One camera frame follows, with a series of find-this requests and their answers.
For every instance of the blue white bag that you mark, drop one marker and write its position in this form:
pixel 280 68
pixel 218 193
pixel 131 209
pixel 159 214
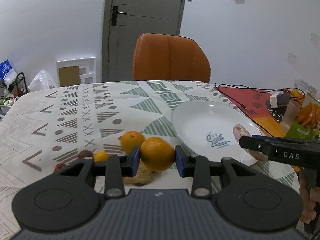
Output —
pixel 7 73

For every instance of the large orange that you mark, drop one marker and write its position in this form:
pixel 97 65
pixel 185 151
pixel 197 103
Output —
pixel 131 139
pixel 157 154

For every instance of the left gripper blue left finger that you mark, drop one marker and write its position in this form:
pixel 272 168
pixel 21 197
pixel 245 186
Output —
pixel 119 166

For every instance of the translucent plastic cup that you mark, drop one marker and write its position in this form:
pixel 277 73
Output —
pixel 290 115

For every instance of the white foam packaging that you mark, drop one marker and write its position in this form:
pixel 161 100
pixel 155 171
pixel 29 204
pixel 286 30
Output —
pixel 87 68

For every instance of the grey door with handle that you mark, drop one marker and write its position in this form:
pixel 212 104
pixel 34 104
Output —
pixel 124 21

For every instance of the brown cardboard piece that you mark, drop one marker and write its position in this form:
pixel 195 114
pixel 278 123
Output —
pixel 69 76

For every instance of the peeled pomelo segment orange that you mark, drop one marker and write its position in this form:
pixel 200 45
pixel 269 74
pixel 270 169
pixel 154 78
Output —
pixel 143 176

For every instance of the small orange kumquat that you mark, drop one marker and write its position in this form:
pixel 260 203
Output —
pixel 101 156

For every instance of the white plastic bag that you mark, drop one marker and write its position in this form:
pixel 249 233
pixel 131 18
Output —
pixel 42 81

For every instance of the dried mango snack bag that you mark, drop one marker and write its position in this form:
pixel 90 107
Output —
pixel 305 125

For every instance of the black metal rack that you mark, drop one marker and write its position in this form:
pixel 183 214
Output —
pixel 15 90

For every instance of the orange leather chair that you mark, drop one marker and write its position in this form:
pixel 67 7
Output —
pixel 169 57

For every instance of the peeled pomelo segment pale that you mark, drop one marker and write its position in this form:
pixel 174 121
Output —
pixel 246 142

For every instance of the person's right hand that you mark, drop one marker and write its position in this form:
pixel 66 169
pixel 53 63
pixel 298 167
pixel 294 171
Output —
pixel 310 199

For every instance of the white power adapter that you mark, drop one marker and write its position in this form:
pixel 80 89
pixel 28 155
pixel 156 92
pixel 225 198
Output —
pixel 279 99

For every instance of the white enamel plate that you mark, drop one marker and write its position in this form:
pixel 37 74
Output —
pixel 206 128

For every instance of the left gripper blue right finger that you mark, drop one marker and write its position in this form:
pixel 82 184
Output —
pixel 197 167

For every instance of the red orange mat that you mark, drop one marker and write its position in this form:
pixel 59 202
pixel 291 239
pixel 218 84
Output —
pixel 255 103

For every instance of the dark red plum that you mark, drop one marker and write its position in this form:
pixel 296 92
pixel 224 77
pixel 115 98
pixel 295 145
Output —
pixel 59 166
pixel 85 153

